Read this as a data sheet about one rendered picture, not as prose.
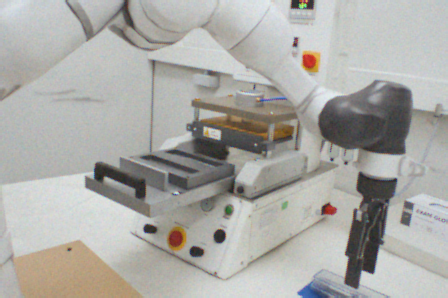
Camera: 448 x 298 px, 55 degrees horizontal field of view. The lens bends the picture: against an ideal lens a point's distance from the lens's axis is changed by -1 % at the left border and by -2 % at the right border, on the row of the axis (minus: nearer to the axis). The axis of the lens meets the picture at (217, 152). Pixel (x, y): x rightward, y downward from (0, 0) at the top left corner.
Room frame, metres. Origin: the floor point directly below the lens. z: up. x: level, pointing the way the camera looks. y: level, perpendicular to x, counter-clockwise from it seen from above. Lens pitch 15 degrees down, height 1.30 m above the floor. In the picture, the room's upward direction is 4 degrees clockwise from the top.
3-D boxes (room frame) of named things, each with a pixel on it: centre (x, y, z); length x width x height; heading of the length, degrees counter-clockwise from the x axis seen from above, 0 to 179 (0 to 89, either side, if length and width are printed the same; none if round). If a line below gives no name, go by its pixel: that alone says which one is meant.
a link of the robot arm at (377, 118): (0.81, -0.28, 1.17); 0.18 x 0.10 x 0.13; 104
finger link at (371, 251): (0.86, -0.35, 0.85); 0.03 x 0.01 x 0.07; 50
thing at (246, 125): (1.20, -0.08, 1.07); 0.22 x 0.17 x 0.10; 51
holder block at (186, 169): (1.01, 0.08, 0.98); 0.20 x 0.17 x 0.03; 51
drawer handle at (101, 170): (0.86, 0.20, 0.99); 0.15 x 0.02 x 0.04; 51
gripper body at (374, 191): (0.83, -0.32, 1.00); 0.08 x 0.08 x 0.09
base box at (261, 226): (1.19, -0.09, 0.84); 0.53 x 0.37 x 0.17; 141
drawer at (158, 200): (0.97, 0.11, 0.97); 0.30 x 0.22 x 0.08; 141
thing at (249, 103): (1.22, -0.11, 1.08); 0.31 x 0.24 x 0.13; 51
